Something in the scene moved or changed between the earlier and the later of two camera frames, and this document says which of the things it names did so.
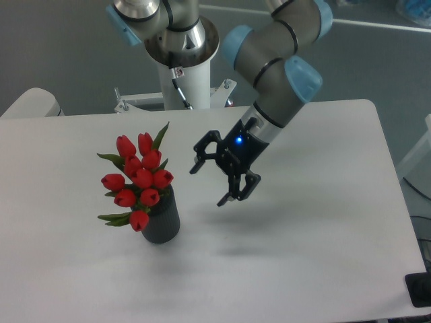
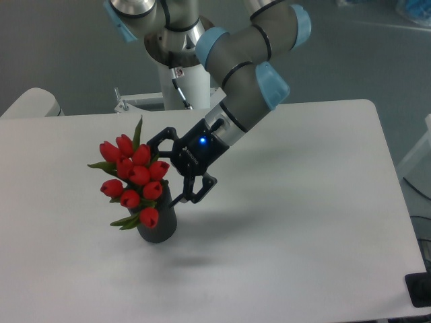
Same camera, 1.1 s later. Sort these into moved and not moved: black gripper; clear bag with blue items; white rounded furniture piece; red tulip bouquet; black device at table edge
Moved: red tulip bouquet; black gripper
Not moved: white rounded furniture piece; clear bag with blue items; black device at table edge
